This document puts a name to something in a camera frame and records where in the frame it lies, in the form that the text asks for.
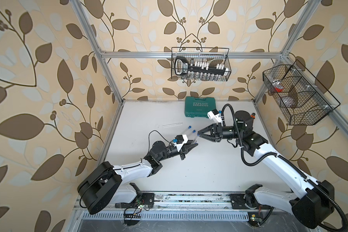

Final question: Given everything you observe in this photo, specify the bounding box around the green plastic tool case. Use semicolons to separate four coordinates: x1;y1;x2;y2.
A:
184;97;216;118

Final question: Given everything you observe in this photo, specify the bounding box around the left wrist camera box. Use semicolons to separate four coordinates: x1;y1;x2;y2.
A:
173;134;188;152

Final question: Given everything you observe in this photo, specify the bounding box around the aluminium frame post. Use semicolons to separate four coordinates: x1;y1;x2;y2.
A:
253;0;321;105

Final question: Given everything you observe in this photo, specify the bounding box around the socket set on holder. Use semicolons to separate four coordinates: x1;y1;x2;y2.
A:
173;57;232;76

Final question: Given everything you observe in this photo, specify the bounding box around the black wire basket right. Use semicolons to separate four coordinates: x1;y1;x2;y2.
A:
263;60;340;126

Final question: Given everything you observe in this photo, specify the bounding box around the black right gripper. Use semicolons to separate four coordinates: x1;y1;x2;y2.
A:
198;123;243;143

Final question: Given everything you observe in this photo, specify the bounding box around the black corrugated cable hose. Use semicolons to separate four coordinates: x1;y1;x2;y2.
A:
221;103;348;232

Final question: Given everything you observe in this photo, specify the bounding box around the black wire basket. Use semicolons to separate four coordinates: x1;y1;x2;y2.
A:
263;60;340;126
171;46;232;82

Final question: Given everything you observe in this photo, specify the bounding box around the black wire basket back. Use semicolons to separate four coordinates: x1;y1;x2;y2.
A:
171;46;232;82

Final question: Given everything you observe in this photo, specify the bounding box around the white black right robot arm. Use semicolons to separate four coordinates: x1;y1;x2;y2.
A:
198;110;336;229

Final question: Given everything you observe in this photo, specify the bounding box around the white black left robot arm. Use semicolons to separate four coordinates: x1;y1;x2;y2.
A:
77;140;198;215

